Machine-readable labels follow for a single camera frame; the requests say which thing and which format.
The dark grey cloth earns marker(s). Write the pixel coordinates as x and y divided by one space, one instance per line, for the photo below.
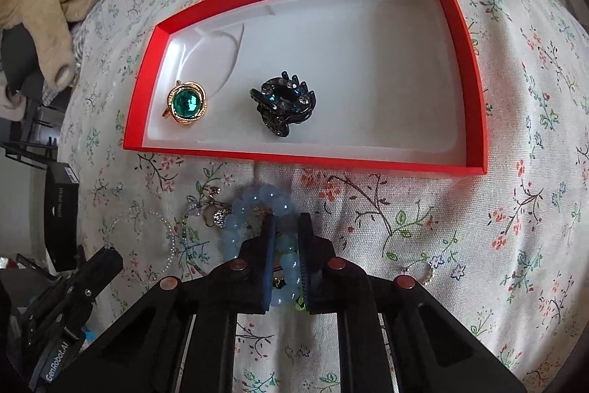
18 57

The red jewelry box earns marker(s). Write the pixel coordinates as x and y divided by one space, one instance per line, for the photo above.
322 161

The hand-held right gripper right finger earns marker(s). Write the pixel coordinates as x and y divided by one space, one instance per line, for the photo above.
305 264

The silver dragonfly brooch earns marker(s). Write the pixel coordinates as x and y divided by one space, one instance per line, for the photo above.
199 205

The black metal rack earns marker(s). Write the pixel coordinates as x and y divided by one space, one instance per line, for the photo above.
32 144

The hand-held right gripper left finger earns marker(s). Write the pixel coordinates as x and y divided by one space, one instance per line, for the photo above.
268 257

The black rhinestone hair claw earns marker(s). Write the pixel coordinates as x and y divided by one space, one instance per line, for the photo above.
283 103

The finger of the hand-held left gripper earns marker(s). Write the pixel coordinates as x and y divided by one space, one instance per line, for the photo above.
94 278

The gold rhinestone earring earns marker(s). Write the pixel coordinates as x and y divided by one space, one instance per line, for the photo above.
219 216

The black cardboard box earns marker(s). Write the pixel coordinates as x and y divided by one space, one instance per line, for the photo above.
60 213

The floral bedsheet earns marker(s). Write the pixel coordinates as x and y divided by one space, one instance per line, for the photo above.
460 236

